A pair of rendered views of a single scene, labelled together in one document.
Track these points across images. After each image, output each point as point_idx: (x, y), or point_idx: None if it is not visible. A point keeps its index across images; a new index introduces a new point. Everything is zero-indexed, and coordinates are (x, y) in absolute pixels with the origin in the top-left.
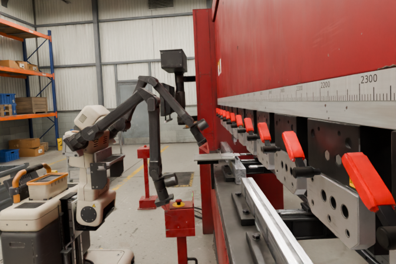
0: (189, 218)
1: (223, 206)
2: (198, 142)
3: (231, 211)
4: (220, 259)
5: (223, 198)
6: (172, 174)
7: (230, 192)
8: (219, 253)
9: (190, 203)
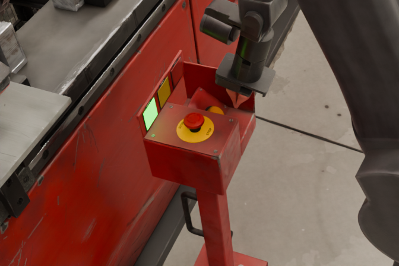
0: (196, 82)
1: None
2: (2, 69)
3: None
4: (139, 165)
5: (123, 10)
6: None
7: (82, 30)
8: (122, 196)
9: (159, 125)
